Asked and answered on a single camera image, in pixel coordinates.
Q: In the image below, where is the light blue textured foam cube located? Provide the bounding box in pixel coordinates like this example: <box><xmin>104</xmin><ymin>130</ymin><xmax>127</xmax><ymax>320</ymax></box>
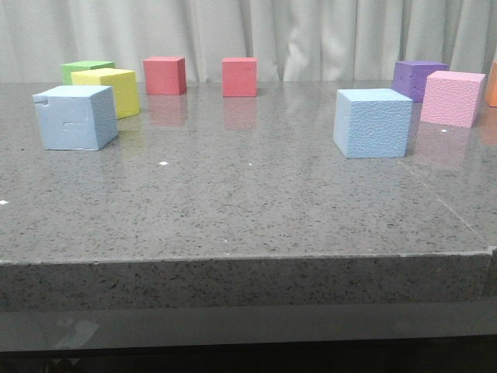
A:
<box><xmin>333</xmin><ymin>89</ymin><xmax>412</xmax><ymax>159</ymax></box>

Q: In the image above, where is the light blue notched foam cube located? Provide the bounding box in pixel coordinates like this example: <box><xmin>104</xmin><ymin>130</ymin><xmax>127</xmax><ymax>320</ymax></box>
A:
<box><xmin>33</xmin><ymin>85</ymin><xmax>118</xmax><ymax>151</ymax></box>

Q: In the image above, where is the red foam cube right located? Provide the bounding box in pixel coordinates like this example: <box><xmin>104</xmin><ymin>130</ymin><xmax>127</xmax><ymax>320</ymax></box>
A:
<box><xmin>221</xmin><ymin>58</ymin><xmax>258</xmax><ymax>97</ymax></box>

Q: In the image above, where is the red foam cube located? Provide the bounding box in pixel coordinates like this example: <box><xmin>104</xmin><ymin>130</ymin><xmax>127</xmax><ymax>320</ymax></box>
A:
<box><xmin>143</xmin><ymin>56</ymin><xmax>186</xmax><ymax>95</ymax></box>
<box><xmin>221</xmin><ymin>58</ymin><xmax>258</xmax><ymax>97</ymax></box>

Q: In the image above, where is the red foam cube left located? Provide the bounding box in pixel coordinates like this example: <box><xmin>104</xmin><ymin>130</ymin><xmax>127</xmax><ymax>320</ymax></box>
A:
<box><xmin>143</xmin><ymin>56</ymin><xmax>186</xmax><ymax>95</ymax></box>

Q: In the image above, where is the white pleated curtain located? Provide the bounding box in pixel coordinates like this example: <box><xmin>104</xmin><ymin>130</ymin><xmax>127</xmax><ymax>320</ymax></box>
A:
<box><xmin>1</xmin><ymin>1</ymin><xmax>496</xmax><ymax>82</ymax></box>

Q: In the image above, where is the yellow foam cube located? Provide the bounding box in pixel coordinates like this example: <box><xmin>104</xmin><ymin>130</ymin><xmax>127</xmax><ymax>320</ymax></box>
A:
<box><xmin>71</xmin><ymin>68</ymin><xmax>140</xmax><ymax>119</ymax></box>

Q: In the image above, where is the purple foam cube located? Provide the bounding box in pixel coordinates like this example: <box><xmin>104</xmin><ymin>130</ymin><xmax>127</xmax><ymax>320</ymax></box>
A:
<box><xmin>391</xmin><ymin>60</ymin><xmax>449</xmax><ymax>103</ymax></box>

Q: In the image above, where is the green foam cube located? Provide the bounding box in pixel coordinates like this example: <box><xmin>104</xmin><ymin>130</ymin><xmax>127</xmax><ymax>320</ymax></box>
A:
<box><xmin>60</xmin><ymin>60</ymin><xmax>115</xmax><ymax>85</ymax></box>

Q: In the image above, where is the pink foam cube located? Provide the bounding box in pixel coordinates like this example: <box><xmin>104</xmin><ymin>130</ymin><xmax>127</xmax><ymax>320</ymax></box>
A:
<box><xmin>420</xmin><ymin>71</ymin><xmax>485</xmax><ymax>128</ymax></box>

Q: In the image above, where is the orange foam cube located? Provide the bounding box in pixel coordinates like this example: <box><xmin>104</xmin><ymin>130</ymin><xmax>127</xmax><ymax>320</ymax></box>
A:
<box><xmin>485</xmin><ymin>60</ymin><xmax>497</xmax><ymax>107</ymax></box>

